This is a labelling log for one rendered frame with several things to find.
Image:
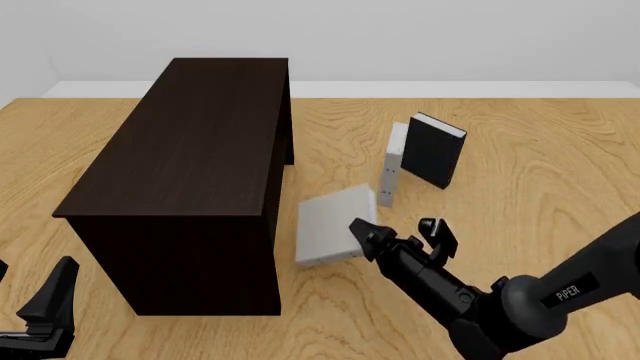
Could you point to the white book with grey spine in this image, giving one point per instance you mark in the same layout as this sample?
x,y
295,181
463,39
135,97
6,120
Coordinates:
x,y
391,172

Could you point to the flat white book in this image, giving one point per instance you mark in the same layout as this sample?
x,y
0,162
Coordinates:
x,y
330,225

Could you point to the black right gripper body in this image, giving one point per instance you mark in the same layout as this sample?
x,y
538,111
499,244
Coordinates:
x,y
402,255

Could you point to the black book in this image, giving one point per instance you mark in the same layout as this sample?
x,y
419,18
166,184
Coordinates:
x,y
430,153

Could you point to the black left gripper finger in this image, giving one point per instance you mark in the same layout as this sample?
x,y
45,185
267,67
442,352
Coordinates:
x,y
2,269
55,300

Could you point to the dark wooden cabinet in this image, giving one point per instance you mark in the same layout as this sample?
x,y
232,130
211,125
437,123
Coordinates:
x,y
180,157

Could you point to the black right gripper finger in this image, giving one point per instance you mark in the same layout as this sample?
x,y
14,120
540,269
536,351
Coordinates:
x,y
375,236

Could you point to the grey and black right arm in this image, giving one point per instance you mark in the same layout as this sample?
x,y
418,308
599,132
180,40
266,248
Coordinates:
x,y
550,300

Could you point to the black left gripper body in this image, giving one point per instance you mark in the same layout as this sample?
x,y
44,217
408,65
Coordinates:
x,y
35,347

